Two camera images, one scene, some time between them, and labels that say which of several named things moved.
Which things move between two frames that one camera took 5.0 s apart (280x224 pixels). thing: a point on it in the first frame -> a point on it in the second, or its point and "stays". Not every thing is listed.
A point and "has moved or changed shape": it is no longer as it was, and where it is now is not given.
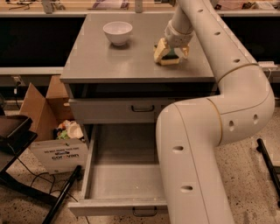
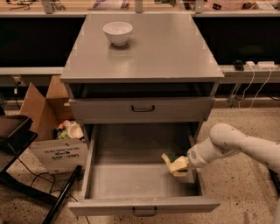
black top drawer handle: [143, 111] stays
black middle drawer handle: [144, 214] stays
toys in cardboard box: [68, 129] stays
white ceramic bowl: [117, 31] stays
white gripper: [177, 38] -> [194, 157]
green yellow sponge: [171, 58] has moved or changed shape
